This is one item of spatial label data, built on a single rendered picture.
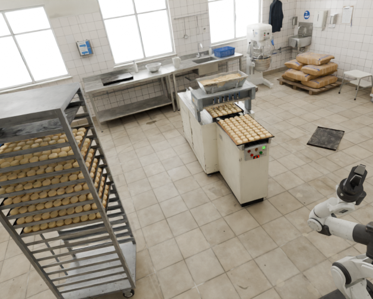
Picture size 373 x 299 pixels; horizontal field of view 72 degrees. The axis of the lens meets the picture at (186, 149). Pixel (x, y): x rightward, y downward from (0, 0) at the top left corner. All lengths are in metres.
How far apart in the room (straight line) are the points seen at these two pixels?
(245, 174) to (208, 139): 0.72
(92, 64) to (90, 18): 0.84
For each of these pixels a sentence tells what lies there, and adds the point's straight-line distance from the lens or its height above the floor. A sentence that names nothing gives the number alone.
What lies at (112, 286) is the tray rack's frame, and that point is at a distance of 2.62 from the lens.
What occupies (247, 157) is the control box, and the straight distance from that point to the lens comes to 2.66.
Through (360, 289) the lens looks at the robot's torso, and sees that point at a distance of 2.24.
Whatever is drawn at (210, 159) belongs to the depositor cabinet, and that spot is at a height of 0.31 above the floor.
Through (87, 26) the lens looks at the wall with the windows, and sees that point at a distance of 5.78.
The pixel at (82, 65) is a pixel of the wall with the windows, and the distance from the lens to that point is 5.86.
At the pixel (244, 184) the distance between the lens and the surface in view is 2.91.
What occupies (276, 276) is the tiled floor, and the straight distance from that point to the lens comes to 2.67.
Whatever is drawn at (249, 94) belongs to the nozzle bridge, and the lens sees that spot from 3.29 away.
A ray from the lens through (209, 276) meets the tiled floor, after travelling 2.64.
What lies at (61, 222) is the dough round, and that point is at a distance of 2.09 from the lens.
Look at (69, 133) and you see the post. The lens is 1.55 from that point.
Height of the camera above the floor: 2.26
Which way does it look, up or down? 32 degrees down
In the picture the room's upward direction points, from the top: 9 degrees counter-clockwise
